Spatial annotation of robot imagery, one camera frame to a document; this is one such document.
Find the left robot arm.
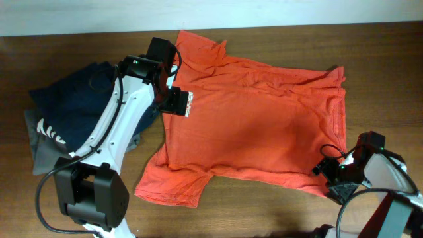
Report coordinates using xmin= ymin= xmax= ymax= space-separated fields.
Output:
xmin=48 ymin=54 xmax=192 ymax=237

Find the right black cable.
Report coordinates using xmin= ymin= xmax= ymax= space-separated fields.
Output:
xmin=319 ymin=143 xmax=420 ymax=238

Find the left black cable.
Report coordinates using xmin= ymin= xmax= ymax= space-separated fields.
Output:
xmin=34 ymin=49 xmax=183 ymax=236

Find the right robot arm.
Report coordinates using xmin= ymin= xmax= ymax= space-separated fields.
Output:
xmin=313 ymin=151 xmax=422 ymax=238

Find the folded grey t-shirt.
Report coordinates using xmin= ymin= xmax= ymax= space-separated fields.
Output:
xmin=23 ymin=107 xmax=142 ymax=176

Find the red orange t-shirt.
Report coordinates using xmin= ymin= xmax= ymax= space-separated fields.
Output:
xmin=135 ymin=31 xmax=346 ymax=208

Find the folded navy blue t-shirt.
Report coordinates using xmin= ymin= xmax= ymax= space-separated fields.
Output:
xmin=29 ymin=61 xmax=161 ymax=153

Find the black cable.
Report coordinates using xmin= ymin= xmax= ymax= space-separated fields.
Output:
xmin=319 ymin=143 xmax=420 ymax=238
xmin=34 ymin=49 xmax=183 ymax=236

